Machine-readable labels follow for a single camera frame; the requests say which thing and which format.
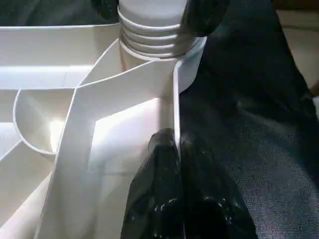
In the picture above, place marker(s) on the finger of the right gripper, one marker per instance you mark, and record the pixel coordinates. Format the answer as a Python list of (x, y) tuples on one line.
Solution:
[(202, 15), (105, 9)]

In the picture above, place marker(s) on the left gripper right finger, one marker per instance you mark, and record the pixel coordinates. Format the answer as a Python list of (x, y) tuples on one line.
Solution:
[(214, 199)]

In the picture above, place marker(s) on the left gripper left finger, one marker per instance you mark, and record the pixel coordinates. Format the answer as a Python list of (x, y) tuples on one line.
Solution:
[(154, 194)]

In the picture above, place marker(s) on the white plastic table leg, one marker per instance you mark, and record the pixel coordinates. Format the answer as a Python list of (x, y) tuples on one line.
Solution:
[(152, 30)]

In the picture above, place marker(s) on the white plastic table top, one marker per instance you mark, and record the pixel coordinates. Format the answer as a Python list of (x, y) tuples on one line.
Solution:
[(75, 124)]

